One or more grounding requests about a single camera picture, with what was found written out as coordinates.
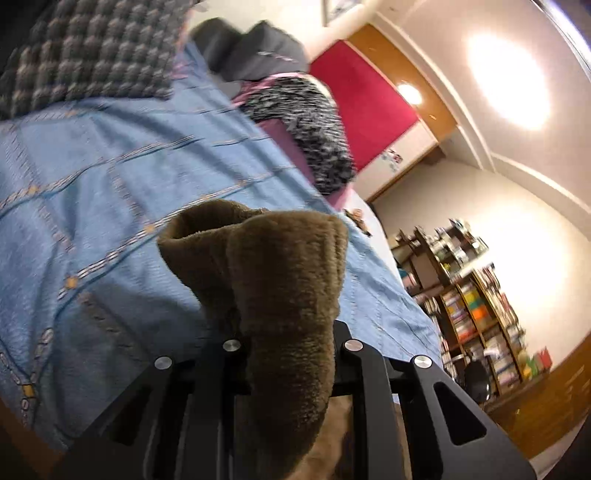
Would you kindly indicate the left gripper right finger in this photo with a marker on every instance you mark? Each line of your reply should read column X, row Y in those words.
column 411, row 420

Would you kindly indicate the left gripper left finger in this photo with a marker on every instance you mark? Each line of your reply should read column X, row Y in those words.
column 176, row 420

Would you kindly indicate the brown fleece pants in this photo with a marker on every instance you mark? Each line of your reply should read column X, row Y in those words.
column 272, row 278

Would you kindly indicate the black office chair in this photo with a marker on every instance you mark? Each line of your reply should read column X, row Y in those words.
column 473, row 376

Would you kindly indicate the wooden bookshelf with books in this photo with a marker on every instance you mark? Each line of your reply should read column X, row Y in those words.
column 475, row 319

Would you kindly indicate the wooden wardrobe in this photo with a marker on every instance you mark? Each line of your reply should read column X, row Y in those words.
column 544, row 410

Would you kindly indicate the wooden desk with shelf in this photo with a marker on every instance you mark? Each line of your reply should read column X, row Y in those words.
column 431, row 262

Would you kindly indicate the small doll on bed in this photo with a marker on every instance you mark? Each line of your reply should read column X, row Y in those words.
column 356, row 215

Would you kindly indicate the pink pillow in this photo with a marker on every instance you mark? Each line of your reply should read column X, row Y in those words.
column 279, row 134

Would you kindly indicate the leopard print blanket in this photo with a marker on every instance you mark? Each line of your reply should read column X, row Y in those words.
column 312, row 119

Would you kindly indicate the grey tufted headboard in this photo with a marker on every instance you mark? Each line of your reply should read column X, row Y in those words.
column 262, row 51

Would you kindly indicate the plaid cloth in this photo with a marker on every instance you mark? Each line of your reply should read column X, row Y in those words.
column 70, row 50

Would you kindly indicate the red wall panel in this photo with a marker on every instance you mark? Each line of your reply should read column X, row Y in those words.
column 373, row 113

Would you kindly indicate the framed wall picture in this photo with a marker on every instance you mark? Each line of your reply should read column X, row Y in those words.
column 333, row 9

